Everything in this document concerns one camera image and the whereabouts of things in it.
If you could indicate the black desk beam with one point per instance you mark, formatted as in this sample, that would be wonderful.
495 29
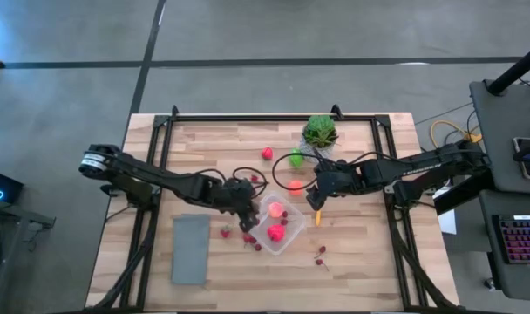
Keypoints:
461 192

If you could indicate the large red strawberry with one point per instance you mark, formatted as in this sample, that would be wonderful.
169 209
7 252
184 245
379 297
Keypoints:
267 153

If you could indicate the red toy apple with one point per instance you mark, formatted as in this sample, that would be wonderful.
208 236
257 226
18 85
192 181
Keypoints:
276 232

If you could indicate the grey desk with keyboard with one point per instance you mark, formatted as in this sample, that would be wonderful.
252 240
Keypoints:
496 279

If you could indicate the green toy fruit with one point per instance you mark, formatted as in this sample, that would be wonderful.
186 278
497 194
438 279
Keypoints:
296 157

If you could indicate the smartphone with white case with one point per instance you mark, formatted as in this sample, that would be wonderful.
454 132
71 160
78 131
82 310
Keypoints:
528 165

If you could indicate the white paper sheet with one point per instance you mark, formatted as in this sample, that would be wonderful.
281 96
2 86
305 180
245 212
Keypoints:
447 222

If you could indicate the backlit black keyboard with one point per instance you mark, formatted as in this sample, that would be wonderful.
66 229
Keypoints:
522 240

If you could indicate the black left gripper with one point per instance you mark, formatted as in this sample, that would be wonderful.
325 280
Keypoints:
239 196

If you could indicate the clear plastic tupperware container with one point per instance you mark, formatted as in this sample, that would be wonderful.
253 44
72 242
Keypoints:
296 227

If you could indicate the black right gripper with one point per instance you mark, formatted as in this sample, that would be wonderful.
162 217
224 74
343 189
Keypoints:
339 179

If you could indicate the small yellow pepper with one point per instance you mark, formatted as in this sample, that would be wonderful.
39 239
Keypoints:
318 217

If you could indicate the small red strawberry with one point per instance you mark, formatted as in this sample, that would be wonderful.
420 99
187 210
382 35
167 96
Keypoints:
254 178

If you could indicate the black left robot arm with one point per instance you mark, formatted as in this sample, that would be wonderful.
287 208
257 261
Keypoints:
182 185

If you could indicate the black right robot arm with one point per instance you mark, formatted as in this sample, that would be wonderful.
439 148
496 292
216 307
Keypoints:
422 168

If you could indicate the grey metal stand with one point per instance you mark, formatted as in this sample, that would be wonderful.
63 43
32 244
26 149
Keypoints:
16 213

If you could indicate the grey desk with pole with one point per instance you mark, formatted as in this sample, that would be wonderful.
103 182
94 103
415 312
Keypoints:
500 131

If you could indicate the black round pole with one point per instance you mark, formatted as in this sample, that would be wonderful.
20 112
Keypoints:
513 70

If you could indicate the pink toy peach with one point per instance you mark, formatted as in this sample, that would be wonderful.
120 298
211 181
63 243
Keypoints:
275 209

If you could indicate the orange toy fruit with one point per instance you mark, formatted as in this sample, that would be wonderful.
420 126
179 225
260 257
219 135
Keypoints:
295 187

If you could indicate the black device with blue light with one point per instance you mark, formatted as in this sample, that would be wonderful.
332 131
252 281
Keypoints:
1 187

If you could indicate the grey folded cloth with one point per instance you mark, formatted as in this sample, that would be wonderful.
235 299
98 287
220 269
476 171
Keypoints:
191 248

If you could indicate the potted green succulent plant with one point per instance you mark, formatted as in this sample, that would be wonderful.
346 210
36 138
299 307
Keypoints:
319 131

